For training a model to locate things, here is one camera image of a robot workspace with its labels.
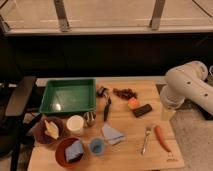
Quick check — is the white plastic cup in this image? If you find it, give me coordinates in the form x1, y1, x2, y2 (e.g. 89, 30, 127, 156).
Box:
66, 115, 84, 135

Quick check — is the orange fruit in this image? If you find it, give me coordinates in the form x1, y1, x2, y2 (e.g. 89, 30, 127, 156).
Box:
128, 98, 139, 110

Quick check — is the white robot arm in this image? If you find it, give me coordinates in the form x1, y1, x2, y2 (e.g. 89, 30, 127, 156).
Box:
160, 61, 213, 115

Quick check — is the small dark clip object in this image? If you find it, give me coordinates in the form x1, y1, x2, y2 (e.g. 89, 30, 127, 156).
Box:
97, 86, 108, 98

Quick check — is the black rectangular block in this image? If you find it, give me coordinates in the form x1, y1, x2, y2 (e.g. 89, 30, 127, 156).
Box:
133, 104, 152, 117

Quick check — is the small metal cup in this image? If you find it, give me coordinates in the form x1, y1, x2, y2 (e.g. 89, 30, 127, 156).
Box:
84, 111, 96, 127

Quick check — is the orange carrot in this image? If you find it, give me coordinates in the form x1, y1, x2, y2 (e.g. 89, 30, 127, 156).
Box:
154, 125, 171, 153

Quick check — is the black handled tool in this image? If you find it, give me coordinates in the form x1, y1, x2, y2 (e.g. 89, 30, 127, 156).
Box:
104, 97, 112, 122

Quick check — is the green plastic tray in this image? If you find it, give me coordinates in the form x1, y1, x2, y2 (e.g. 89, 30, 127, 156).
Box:
39, 79, 96, 115

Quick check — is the silver fork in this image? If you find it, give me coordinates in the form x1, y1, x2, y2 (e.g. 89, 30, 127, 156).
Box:
141, 127, 152, 155

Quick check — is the light blue folded cloth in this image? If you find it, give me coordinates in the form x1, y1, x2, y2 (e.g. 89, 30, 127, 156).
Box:
101, 124, 126, 145

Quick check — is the blue sponge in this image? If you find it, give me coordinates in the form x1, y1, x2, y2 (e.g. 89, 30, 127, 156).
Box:
65, 140, 84, 162

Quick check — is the dark purple bowl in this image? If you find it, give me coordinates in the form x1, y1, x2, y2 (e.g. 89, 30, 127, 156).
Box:
33, 116, 64, 145

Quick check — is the yellow banana peel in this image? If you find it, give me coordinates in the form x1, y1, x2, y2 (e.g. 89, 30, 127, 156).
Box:
45, 120, 59, 139

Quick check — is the dark grape bunch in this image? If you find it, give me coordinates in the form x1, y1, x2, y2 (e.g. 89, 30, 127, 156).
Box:
113, 88, 137, 100

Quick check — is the small blue plastic cup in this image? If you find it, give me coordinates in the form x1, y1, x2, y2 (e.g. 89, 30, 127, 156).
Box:
88, 138, 105, 156

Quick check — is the black chair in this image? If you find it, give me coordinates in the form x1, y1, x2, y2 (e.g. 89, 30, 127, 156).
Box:
0, 76, 41, 171

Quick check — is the red bowl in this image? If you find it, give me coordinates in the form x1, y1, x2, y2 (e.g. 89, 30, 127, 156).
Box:
55, 137, 84, 169

